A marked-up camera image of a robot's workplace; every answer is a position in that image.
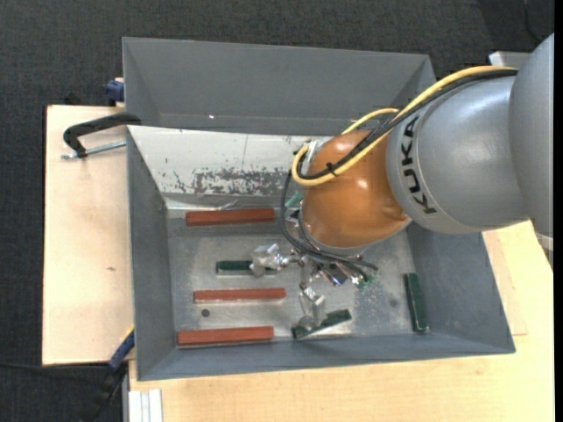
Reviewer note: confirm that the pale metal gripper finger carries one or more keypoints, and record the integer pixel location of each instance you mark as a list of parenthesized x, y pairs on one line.
[(265, 258), (313, 306)]

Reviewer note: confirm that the dark green flat block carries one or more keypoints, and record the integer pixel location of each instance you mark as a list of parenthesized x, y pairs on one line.
[(416, 301), (336, 317), (233, 266)]

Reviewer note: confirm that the red-brown flat block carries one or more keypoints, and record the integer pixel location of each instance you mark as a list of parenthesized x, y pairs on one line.
[(239, 295), (224, 336), (228, 216)]

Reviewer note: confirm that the grey metal bin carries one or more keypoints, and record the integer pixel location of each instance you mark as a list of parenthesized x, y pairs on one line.
[(272, 82)]

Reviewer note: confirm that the pale wood board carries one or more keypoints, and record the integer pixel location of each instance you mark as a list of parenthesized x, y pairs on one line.
[(85, 244)]

